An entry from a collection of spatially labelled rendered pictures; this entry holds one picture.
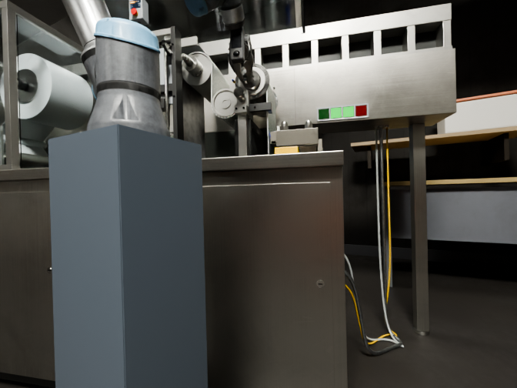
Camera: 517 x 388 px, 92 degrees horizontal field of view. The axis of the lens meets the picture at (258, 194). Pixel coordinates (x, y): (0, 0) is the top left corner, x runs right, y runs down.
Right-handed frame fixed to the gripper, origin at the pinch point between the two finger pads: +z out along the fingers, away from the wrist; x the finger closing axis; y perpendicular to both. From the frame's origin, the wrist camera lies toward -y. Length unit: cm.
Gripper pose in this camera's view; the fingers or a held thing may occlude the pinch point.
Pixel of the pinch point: (245, 80)
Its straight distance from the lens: 110.5
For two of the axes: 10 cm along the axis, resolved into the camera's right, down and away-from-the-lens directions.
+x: -9.8, 0.2, 2.1
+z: 1.7, 6.3, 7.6
